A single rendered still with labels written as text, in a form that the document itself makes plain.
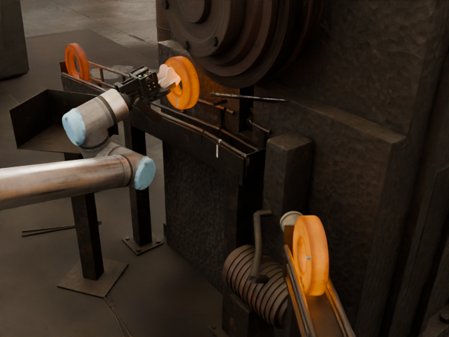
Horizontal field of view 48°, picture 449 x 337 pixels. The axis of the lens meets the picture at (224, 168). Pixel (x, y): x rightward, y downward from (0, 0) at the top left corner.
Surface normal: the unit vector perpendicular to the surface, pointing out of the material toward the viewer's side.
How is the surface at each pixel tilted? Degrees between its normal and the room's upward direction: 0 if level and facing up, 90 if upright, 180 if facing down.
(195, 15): 90
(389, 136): 0
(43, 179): 60
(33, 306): 1
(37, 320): 1
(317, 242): 34
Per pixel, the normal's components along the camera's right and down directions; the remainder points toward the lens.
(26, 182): 0.82, -0.26
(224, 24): -0.79, 0.29
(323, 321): 0.01, -0.92
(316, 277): 0.10, 0.36
